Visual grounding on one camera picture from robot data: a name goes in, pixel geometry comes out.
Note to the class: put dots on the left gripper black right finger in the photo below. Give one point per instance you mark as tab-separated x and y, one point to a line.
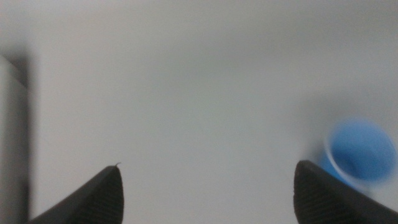
323	199

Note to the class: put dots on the blue plastic cup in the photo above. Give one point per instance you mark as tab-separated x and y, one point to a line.
362	149

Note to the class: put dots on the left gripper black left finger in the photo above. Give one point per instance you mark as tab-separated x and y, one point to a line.
96	202

